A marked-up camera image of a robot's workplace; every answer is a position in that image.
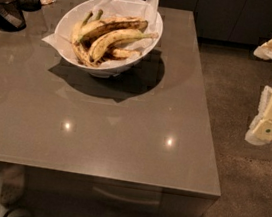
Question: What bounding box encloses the yellow spotted banana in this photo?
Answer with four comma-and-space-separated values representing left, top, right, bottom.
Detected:
87, 28, 159, 63

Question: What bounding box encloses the small lower right banana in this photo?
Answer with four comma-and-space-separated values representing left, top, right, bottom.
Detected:
108, 47, 141, 59

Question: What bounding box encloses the long dark-streaked banana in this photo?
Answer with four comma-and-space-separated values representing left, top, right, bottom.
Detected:
77, 16, 148, 42

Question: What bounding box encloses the bottom brown spotted banana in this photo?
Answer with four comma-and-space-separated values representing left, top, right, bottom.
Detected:
72, 44, 99, 68

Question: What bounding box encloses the left green-stemmed banana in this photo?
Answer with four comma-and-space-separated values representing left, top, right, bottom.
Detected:
71, 11, 93, 44

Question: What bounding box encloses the white bowl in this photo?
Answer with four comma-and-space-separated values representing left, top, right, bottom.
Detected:
44, 0, 164, 78

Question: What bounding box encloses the white paper liner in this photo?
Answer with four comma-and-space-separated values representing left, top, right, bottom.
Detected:
44, 0, 163, 78

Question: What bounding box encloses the small packet on table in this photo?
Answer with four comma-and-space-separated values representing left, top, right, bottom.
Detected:
40, 0, 55, 6

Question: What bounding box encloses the black mesh tray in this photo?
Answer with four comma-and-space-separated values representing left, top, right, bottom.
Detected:
0, 0, 27, 32

